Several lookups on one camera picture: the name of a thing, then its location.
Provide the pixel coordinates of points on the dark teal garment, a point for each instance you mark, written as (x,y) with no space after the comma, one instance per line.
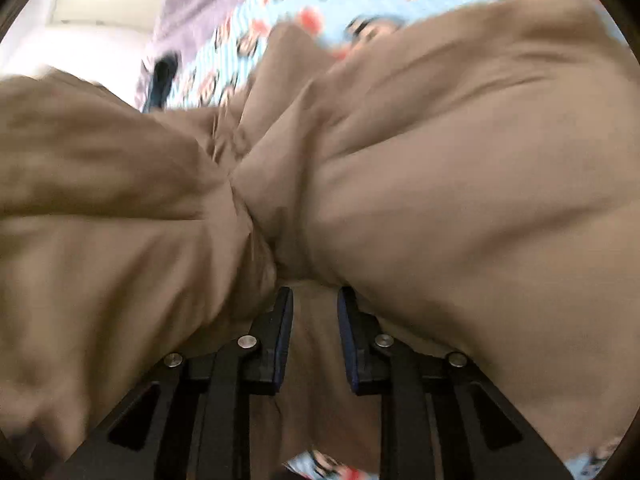
(164,80)

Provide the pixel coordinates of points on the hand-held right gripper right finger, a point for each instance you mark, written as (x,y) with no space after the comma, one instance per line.
(346,340)

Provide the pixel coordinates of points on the purple blanket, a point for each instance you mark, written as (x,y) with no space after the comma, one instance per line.
(200,0)

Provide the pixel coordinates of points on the tan puffer jacket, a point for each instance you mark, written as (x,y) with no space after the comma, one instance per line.
(450,185)

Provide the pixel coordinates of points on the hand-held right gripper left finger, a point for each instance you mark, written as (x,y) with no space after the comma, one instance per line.
(284,340)

